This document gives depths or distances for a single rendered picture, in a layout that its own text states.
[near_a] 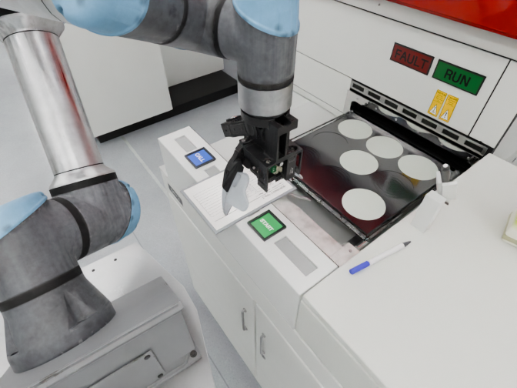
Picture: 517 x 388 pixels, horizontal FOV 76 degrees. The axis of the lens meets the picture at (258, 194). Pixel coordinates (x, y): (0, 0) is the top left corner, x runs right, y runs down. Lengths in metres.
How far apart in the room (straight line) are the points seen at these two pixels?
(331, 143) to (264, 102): 0.55
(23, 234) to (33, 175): 2.06
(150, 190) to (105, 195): 1.54
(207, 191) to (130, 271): 0.25
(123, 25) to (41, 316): 0.40
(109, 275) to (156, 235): 1.12
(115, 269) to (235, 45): 0.58
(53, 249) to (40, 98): 0.26
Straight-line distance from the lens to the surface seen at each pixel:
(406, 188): 0.89
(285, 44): 0.42
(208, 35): 0.44
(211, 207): 0.69
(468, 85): 0.96
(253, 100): 0.44
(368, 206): 0.81
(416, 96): 1.03
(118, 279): 0.81
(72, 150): 0.66
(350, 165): 0.91
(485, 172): 0.92
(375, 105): 1.10
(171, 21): 0.40
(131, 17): 0.36
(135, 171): 2.35
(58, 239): 0.59
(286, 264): 0.61
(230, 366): 1.54
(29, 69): 0.70
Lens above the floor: 1.47
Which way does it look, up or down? 46 degrees down
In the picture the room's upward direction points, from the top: straight up
